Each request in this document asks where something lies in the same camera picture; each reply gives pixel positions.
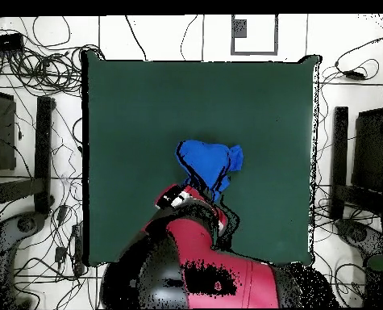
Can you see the dark green table cloth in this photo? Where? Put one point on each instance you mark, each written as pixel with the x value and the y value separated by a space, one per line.
pixel 146 113

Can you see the black power adaptor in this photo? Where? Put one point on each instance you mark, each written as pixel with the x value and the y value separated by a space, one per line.
pixel 354 75

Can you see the black office chair base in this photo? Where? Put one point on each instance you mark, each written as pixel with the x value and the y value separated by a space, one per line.
pixel 358 234
pixel 26 224

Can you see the dark flat box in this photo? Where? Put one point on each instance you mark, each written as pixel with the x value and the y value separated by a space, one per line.
pixel 4 129
pixel 370 151

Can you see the black device with ports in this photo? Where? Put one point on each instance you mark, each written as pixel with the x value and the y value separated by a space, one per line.
pixel 4 42

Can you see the black stand bar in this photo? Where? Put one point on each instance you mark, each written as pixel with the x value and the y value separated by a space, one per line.
pixel 43 155
pixel 339 161

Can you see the blue shirt with white print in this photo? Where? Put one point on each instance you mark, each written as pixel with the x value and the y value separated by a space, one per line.
pixel 207 161

